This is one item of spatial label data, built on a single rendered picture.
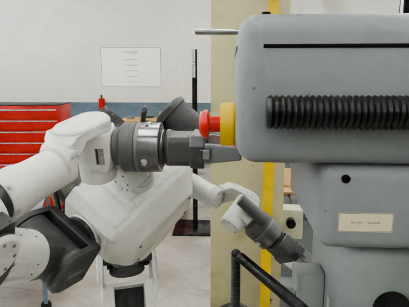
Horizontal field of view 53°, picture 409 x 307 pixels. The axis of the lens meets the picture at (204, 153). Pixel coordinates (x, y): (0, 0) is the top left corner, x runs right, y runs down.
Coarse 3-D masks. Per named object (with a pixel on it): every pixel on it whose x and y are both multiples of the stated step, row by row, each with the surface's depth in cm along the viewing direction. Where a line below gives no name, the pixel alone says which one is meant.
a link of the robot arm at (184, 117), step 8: (184, 104) 102; (176, 112) 100; (184, 112) 100; (192, 112) 102; (168, 120) 100; (176, 120) 100; (184, 120) 100; (192, 120) 100; (168, 128) 101; (176, 128) 100; (184, 128) 100; (192, 128) 100
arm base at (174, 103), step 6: (180, 96) 102; (174, 102) 100; (180, 102) 101; (168, 108) 99; (174, 108) 99; (162, 114) 100; (168, 114) 99; (156, 120) 103; (162, 120) 100; (216, 132) 103
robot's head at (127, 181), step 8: (120, 168) 77; (120, 176) 78; (128, 176) 77; (136, 176) 78; (144, 176) 80; (152, 176) 87; (120, 184) 81; (128, 184) 78; (136, 184) 79; (144, 184) 85; (152, 184) 86; (128, 192) 80
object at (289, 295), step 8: (240, 256) 56; (248, 264) 54; (256, 264) 53; (256, 272) 52; (264, 272) 51; (264, 280) 50; (272, 280) 49; (272, 288) 48; (280, 288) 47; (280, 296) 47; (288, 296) 46; (288, 304) 45; (296, 304) 44; (304, 304) 44
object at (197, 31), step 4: (196, 32) 64; (200, 32) 64; (204, 32) 64; (208, 32) 64; (212, 32) 64; (216, 32) 64; (220, 32) 64; (224, 32) 64; (228, 32) 64; (232, 32) 64; (236, 32) 64
